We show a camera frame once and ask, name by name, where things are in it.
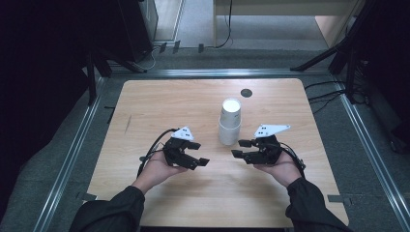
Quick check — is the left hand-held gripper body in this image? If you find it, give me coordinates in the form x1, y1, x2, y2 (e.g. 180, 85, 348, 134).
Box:
162, 126, 195, 167

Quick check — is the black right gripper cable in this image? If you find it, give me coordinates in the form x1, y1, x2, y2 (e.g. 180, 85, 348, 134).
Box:
279, 142, 307, 179

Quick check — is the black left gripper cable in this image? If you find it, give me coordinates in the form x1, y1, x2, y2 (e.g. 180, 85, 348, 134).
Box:
137, 128, 180, 178

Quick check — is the grey tape piece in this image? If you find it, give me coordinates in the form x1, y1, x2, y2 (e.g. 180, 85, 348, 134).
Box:
327, 193, 353, 206
76, 191, 98, 203

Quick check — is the light wooden desk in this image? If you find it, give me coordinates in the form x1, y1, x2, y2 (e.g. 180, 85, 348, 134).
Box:
212, 0, 367, 48

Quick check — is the black floor cable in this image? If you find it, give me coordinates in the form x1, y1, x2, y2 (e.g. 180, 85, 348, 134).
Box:
312, 94, 343, 115
307, 89, 346, 102
304, 79, 345, 92

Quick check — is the white floor cable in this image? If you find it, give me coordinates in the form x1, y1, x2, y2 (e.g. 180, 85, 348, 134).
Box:
141, 44, 158, 72

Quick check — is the dark cabinet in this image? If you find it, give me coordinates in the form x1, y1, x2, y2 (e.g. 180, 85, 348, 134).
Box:
117, 0, 159, 64

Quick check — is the person's left hand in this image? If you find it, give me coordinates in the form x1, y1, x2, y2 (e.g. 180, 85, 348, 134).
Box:
132, 150, 188, 194

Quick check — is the black metal stand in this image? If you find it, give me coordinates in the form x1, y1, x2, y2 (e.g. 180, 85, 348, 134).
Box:
84, 51, 148, 106

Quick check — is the person's right hand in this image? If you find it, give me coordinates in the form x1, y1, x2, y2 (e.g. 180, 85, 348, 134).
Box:
254, 151, 303, 189

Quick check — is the dark curtain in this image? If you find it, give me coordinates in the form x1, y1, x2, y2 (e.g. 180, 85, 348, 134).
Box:
354, 0, 410, 155
0, 0, 121, 220

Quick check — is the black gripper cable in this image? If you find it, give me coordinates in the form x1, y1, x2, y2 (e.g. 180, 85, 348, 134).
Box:
279, 142, 307, 179
137, 128, 180, 178

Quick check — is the black tape strip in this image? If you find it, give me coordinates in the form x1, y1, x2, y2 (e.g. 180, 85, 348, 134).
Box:
103, 105, 116, 125

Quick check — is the black hanging cable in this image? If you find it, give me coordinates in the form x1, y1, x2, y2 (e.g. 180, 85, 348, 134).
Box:
214, 0, 234, 49

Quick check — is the long aluminium floor rail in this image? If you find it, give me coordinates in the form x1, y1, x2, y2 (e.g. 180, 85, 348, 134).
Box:
32, 76, 107, 232
109, 68, 333, 78
333, 76, 410, 230

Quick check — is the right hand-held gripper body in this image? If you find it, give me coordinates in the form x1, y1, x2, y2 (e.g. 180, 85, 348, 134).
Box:
249, 124, 291, 165

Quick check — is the black tripod stand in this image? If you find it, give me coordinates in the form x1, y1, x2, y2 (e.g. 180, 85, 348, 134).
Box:
289, 0, 379, 104

